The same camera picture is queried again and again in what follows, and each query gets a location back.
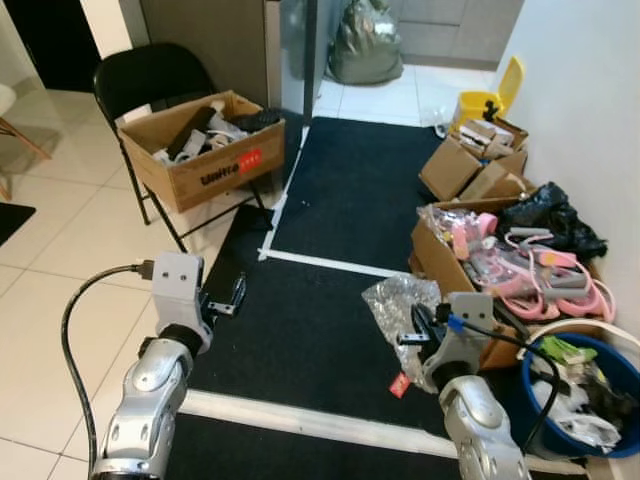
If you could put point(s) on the pink handheld gripper tool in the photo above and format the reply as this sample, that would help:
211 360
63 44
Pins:
465 238
570 295
545 255

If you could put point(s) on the white plastic bag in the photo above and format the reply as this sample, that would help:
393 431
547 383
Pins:
580 420

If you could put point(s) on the white chair with wooden legs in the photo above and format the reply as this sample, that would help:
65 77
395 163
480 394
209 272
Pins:
4 100

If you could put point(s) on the small black floor mat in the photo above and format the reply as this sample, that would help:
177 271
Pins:
12 222

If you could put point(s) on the blue rubbish bin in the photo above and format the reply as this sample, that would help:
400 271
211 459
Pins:
535 410

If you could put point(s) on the green packet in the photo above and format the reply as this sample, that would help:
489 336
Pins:
562 350

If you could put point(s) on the black plastic bag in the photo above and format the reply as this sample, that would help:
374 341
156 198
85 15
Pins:
545 215

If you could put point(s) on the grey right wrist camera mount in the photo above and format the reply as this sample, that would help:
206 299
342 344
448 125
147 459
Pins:
468 330

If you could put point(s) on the black folding chair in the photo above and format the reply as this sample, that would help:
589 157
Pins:
150 75

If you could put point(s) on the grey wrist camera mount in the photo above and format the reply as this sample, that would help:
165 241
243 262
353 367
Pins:
468 330
178 285

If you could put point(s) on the yellow lidded bin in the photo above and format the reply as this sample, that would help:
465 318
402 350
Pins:
510 80

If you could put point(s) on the small red tag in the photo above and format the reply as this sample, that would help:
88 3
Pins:
399 386

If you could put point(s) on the cardboard box with red label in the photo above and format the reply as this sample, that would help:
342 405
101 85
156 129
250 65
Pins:
220 175

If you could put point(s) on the small open cardboard box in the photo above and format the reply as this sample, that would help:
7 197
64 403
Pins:
450 170

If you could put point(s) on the large open cardboard box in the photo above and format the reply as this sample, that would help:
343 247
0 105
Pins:
435 260

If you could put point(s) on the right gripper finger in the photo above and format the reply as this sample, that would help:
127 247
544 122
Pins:
420 325

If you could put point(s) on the black floor carpet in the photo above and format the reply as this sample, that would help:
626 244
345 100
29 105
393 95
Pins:
300 340
360 190
300 455

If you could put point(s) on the clear plastic bag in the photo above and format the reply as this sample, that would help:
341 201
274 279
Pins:
395 300

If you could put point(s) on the grey full rubbish bag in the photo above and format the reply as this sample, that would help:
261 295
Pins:
365 45

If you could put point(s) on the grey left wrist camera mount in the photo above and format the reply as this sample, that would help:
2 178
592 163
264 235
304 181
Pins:
178 285

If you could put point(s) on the long black device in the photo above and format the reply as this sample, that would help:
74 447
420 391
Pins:
197 130

